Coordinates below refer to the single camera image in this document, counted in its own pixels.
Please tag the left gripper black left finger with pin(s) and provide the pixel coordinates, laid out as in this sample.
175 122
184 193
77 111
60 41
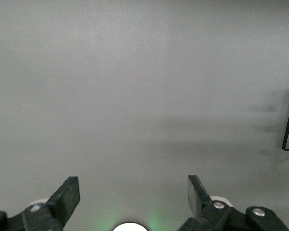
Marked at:
62 202

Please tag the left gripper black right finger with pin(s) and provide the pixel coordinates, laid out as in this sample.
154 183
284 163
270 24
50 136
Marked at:
199 199

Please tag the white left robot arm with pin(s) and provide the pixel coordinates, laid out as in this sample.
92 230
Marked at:
129 227

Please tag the dark grey table mat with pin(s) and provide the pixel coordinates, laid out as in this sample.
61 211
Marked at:
134 96

